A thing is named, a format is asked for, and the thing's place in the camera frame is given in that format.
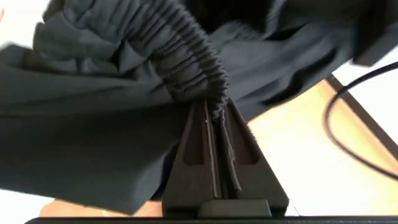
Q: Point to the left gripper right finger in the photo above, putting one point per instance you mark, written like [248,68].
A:
[252,177]

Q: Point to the black garment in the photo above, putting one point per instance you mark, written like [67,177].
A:
[93,124]

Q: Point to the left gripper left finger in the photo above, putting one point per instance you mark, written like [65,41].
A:
[192,180]

